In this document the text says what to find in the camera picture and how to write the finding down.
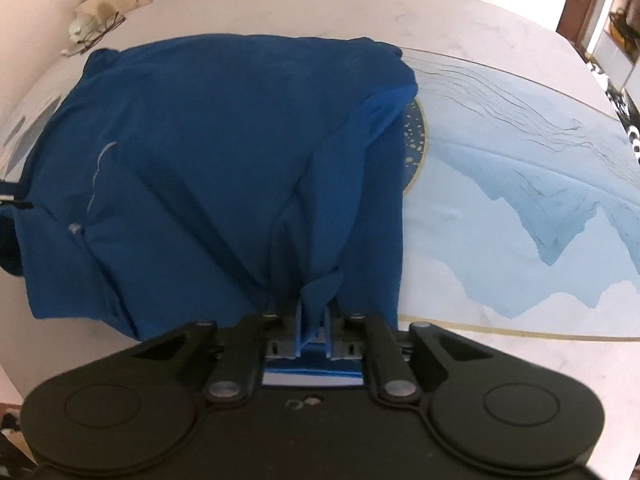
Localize blue zip sweatshirt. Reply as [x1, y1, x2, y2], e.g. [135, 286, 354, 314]
[14, 35, 418, 344]

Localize pale green ceramic pot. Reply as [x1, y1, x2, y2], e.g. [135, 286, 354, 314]
[68, 13, 100, 44]

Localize dark framed eyeglasses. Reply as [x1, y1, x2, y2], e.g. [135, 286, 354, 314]
[61, 12, 126, 58]

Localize light wooden stand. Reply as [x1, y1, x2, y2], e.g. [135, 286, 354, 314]
[76, 0, 153, 16]

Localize patterned white tablecloth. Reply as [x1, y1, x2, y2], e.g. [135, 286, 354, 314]
[1, 48, 639, 337]

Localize white shoe cabinet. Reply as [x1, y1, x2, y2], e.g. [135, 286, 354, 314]
[587, 0, 639, 91]

